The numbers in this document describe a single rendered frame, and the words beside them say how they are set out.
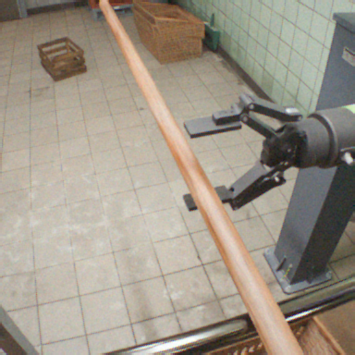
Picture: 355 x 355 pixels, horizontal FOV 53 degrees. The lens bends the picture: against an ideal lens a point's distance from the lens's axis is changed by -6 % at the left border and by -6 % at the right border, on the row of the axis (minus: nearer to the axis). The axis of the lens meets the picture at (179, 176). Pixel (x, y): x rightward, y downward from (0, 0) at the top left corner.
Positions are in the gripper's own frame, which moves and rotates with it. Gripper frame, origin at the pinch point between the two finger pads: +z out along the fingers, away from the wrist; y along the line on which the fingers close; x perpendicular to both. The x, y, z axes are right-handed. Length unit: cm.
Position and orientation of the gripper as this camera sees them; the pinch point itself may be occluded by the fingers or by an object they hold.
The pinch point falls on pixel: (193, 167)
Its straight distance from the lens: 52.4
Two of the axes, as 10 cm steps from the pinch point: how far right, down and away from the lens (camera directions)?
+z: -9.5, 2.1, -2.3
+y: 0.0, 7.3, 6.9
